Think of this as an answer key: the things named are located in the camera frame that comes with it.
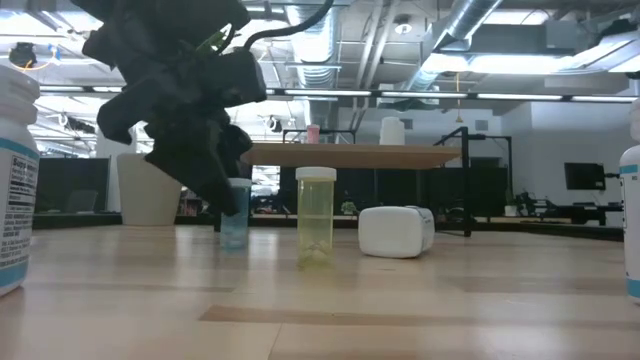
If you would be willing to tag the black background metal frame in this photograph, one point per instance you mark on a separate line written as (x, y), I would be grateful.
(340, 131)
(490, 136)

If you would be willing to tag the white supplement bottle blue label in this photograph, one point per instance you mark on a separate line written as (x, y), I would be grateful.
(395, 232)
(17, 200)
(631, 225)

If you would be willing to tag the black aluminium frame rail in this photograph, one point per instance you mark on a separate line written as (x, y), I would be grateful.
(550, 231)

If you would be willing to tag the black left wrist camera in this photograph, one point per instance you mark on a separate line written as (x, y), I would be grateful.
(245, 77)

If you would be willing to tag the blue translucent pill vial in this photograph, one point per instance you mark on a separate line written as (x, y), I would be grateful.
(243, 225)

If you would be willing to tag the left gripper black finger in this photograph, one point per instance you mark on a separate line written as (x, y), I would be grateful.
(240, 150)
(200, 180)

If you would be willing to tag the yellow translucent pill vial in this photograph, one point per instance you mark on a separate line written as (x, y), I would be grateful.
(315, 215)

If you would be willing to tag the round white ceiling sensor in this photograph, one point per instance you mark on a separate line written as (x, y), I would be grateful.
(402, 28)

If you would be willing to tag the black background desk equipment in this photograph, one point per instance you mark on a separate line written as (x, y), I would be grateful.
(580, 212)

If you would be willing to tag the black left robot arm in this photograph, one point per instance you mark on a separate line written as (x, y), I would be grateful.
(150, 20)

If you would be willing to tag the black wall monitor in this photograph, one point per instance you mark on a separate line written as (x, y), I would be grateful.
(585, 176)

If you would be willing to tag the beige plant pot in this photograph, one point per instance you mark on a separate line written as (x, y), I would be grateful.
(140, 205)

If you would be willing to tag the linear ceiling light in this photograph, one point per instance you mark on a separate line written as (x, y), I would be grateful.
(600, 98)
(520, 96)
(425, 95)
(327, 93)

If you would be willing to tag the small background potted plant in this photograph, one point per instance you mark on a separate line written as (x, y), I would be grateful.
(349, 209)
(510, 207)

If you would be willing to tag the wooden shelf black metal frame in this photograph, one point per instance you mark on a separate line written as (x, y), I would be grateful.
(350, 156)

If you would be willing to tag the black ceiling device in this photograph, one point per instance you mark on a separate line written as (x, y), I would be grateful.
(22, 55)

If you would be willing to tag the plain white bottle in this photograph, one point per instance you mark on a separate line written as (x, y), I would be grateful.
(392, 132)

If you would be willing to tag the pink translucent pill vial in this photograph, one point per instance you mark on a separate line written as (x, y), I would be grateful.
(313, 135)

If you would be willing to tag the black office screen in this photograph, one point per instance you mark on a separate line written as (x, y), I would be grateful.
(70, 175)

